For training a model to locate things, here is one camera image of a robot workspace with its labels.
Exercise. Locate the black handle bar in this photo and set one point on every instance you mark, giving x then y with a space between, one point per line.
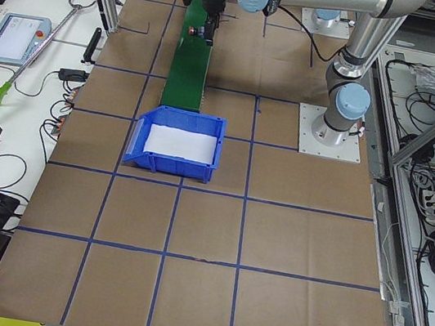
91 47

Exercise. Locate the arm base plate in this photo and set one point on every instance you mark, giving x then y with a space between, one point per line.
317 139
339 32

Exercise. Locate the green handled reach pole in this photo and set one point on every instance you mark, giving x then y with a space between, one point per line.
34 54

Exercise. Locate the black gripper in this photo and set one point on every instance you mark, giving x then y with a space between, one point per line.
212 3

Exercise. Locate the blue bin left side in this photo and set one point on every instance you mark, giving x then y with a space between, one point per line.
181 119

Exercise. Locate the green conveyor belt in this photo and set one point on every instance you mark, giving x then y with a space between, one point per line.
184 87

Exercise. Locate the white foam pad left bin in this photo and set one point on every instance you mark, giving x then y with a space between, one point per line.
178 143

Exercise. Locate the white power strip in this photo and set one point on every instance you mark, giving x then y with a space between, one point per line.
427 202

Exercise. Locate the red push button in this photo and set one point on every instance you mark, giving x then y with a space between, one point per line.
198 32

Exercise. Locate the teach pendant tablet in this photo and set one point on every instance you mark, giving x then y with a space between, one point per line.
20 36

